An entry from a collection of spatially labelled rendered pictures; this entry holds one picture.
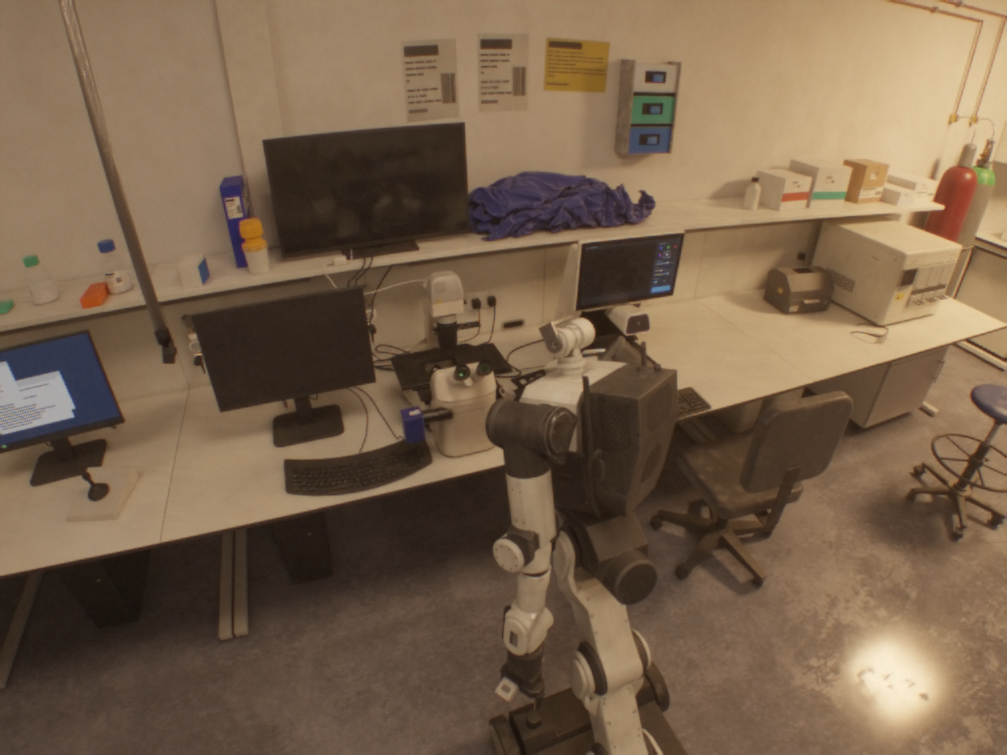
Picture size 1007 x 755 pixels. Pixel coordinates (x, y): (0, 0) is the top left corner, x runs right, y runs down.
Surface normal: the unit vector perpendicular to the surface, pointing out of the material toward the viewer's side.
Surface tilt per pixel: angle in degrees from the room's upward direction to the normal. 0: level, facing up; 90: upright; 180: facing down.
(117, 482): 10
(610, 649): 36
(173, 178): 90
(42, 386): 86
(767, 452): 90
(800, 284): 45
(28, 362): 86
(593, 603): 50
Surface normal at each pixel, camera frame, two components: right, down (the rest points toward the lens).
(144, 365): 0.35, 0.51
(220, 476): 0.00, -0.84
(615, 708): 0.30, -0.09
